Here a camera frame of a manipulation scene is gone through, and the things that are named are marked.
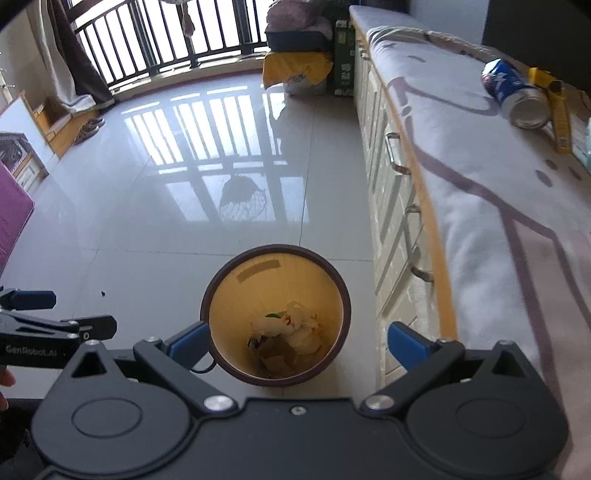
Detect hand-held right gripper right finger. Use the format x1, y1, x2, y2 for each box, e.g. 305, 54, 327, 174
361, 322, 539, 411

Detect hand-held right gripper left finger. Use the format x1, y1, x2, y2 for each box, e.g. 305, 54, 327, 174
65, 322, 236, 412

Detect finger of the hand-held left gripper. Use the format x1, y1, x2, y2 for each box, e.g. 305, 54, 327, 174
0, 289, 57, 311
0, 311, 117, 341

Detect yellow bin with brown rim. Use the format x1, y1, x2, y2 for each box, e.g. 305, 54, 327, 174
191, 244, 352, 386

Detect white tissue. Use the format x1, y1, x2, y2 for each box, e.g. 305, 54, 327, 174
252, 300, 324, 356

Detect pale green wrapper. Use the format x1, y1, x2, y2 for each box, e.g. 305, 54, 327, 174
574, 138, 591, 172

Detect yellow carton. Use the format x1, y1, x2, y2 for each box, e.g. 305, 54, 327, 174
529, 67, 573, 154

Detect blue drink can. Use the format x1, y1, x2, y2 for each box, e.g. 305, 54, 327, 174
481, 58, 551, 129

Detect person's left hand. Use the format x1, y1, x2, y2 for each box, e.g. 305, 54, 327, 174
0, 369, 16, 411

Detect white kitchen cabinets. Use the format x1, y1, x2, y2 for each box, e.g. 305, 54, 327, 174
353, 14, 458, 393

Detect person's grey clothing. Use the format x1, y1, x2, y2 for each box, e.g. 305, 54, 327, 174
0, 397, 47, 480

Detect purple mat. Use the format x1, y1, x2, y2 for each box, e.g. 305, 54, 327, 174
0, 161, 35, 273

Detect brown cardboard piece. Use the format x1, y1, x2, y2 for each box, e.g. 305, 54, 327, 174
257, 339, 302, 377

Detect white-sided wooden staircase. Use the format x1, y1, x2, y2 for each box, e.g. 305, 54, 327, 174
0, 90, 100, 195

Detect printed blanket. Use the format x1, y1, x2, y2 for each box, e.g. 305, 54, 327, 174
360, 25, 591, 480

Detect brown curtain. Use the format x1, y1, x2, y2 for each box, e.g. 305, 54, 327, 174
48, 0, 116, 112

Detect beige curtain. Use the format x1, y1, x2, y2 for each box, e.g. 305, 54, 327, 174
34, 0, 98, 114

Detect white plastic bag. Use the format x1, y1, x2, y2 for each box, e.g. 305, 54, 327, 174
284, 69, 326, 96

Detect dark balcony railing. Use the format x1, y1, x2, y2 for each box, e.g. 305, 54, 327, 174
69, 0, 271, 90

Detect green cardboard box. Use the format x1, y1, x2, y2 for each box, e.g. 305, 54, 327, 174
327, 18, 356, 97

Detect yellow cloth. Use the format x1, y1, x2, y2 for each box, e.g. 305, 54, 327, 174
263, 51, 333, 90

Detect grey mattress pad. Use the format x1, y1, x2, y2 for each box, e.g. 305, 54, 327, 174
350, 4, 409, 29

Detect pink bundle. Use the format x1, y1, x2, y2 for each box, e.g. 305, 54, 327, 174
265, 0, 334, 33

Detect metal drawer handle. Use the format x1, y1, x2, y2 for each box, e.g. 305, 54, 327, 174
405, 205, 435, 283
385, 133, 411, 175

